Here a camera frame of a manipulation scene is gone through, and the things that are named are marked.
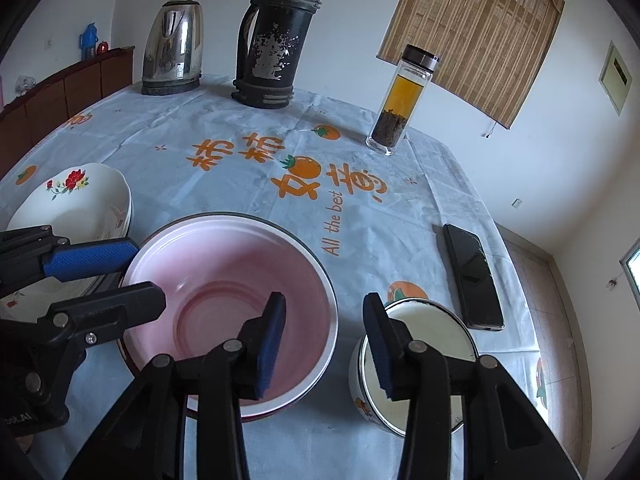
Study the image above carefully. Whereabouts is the white enamel bowl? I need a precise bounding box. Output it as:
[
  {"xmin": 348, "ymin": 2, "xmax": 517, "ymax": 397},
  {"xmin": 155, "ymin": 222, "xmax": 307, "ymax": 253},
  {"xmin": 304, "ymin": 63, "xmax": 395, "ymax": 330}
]
[{"xmin": 348, "ymin": 297, "xmax": 478, "ymax": 438}]

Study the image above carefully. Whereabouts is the person's hand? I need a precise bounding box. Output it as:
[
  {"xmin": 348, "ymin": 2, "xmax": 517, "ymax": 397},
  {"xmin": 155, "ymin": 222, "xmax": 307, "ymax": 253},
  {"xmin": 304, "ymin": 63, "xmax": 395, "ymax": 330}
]
[{"xmin": 15, "ymin": 434, "xmax": 34, "ymax": 454}]

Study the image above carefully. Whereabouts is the white floral plate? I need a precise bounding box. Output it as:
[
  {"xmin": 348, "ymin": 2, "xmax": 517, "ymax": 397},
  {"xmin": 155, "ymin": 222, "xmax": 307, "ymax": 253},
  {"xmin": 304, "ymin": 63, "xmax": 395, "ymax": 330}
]
[{"xmin": 1, "ymin": 162, "xmax": 132, "ymax": 322}]

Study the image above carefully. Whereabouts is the pink bowl red rim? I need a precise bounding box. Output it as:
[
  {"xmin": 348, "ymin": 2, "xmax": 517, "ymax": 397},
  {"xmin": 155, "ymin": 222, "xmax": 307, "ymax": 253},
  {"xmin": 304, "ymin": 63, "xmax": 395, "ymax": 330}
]
[{"xmin": 118, "ymin": 212, "xmax": 338, "ymax": 422}]

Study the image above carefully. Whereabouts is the black smartphone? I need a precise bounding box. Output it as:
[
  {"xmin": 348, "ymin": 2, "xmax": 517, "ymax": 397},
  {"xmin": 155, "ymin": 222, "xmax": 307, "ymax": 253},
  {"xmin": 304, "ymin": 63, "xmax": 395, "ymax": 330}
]
[{"xmin": 442, "ymin": 223, "xmax": 504, "ymax": 332}]

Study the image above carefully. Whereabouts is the dark wooden cabinet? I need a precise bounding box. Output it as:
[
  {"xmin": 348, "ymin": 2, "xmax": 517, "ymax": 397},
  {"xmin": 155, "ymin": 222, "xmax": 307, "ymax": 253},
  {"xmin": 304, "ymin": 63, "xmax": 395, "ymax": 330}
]
[{"xmin": 1, "ymin": 47, "xmax": 134, "ymax": 174}]

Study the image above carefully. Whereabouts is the small red object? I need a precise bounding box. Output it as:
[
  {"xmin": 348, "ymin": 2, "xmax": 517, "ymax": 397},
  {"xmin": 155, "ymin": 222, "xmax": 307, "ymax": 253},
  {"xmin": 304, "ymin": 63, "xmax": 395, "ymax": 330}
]
[{"xmin": 96, "ymin": 41, "xmax": 108, "ymax": 55}]

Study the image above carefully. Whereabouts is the stainless steel electric kettle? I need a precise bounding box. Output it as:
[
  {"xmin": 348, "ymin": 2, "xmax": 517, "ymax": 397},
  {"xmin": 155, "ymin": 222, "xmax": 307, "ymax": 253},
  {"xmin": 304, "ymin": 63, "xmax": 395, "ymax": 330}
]
[{"xmin": 141, "ymin": 0, "xmax": 204, "ymax": 96}]

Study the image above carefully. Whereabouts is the blue thermos jug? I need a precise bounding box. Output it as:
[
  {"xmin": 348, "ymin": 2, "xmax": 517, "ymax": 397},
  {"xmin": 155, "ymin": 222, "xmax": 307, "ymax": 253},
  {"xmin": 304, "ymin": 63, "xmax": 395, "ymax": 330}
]
[{"xmin": 79, "ymin": 23, "xmax": 99, "ymax": 61}]

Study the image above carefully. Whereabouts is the white persimmon print tablecloth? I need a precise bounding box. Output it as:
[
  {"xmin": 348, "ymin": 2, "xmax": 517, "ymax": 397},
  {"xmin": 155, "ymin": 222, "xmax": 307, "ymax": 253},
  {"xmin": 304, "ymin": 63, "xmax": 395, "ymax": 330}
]
[{"xmin": 1, "ymin": 76, "xmax": 546, "ymax": 479}]

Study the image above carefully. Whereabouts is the black thermos flask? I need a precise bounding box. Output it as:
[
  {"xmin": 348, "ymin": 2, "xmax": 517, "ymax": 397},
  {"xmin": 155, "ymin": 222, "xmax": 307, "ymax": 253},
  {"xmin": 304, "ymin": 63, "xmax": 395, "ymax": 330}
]
[{"xmin": 232, "ymin": 0, "xmax": 321, "ymax": 110}]

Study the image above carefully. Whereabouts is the glass tea bottle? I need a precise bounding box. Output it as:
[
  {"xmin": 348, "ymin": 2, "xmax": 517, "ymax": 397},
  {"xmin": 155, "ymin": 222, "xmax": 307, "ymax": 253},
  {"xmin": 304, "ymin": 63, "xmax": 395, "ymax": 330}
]
[{"xmin": 366, "ymin": 44, "xmax": 439, "ymax": 156}]

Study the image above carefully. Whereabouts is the bamboo window blind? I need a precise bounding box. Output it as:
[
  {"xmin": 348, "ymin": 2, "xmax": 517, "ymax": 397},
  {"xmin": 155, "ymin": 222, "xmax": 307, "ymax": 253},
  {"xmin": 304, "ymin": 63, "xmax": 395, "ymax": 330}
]
[{"xmin": 378, "ymin": 0, "xmax": 564, "ymax": 128}]

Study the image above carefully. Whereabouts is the window with green frame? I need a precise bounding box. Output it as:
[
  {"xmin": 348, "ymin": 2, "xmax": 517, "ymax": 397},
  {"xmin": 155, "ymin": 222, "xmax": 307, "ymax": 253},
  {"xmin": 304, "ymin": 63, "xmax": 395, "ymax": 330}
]
[{"xmin": 620, "ymin": 240, "xmax": 640, "ymax": 306}]

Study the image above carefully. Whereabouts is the beige wall panel box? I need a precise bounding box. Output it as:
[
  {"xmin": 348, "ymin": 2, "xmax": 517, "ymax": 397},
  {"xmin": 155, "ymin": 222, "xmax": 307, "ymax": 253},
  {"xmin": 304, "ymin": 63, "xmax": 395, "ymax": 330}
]
[{"xmin": 599, "ymin": 41, "xmax": 632, "ymax": 115}]

